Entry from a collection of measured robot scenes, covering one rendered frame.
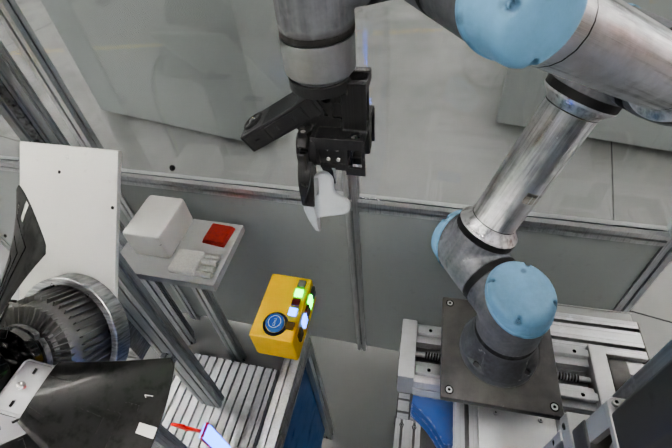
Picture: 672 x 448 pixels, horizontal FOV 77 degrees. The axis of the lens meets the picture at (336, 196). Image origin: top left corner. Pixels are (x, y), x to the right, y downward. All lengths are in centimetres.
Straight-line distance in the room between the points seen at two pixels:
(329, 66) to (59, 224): 85
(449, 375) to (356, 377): 114
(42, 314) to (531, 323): 91
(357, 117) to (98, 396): 66
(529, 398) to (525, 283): 25
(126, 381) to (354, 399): 129
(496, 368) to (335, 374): 124
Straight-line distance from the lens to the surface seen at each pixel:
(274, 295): 100
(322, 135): 48
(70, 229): 113
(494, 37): 32
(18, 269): 83
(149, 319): 139
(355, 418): 199
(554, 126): 74
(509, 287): 79
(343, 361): 208
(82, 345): 105
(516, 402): 95
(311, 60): 42
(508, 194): 78
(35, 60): 144
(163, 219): 141
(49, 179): 115
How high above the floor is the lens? 190
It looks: 45 degrees down
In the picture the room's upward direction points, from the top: 6 degrees counter-clockwise
